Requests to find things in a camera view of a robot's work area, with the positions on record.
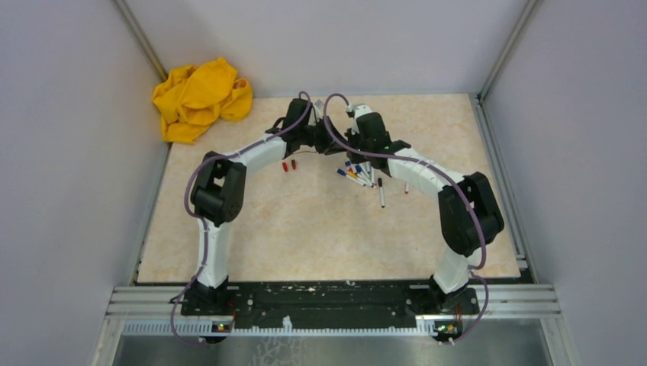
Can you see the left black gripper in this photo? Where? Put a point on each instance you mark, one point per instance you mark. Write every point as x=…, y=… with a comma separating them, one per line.
x=331, y=145

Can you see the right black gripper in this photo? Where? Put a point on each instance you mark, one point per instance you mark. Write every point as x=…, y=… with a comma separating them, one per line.
x=355, y=159

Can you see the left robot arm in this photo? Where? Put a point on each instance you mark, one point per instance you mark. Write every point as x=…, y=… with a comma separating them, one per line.
x=216, y=189

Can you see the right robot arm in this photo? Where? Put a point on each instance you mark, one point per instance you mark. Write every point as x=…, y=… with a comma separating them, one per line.
x=470, y=217

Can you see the red cap marker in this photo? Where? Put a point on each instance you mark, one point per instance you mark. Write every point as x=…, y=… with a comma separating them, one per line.
x=354, y=172

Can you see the yellow cap marker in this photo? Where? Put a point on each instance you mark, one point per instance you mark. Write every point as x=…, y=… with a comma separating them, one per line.
x=359, y=179

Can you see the yellow crumpled cloth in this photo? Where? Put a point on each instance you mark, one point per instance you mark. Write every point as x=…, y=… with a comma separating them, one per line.
x=192, y=98

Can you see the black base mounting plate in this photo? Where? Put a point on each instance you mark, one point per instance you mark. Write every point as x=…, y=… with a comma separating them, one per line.
x=378, y=304

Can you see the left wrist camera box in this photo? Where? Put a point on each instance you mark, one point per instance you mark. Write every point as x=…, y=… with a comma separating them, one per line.
x=317, y=112

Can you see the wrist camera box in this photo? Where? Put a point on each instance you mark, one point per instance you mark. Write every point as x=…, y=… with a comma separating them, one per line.
x=360, y=110
x=317, y=112

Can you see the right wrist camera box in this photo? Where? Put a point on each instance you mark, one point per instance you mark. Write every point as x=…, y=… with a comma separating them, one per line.
x=360, y=110

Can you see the aluminium front rail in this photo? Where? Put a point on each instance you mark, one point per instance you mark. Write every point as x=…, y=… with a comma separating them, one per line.
x=150, y=311

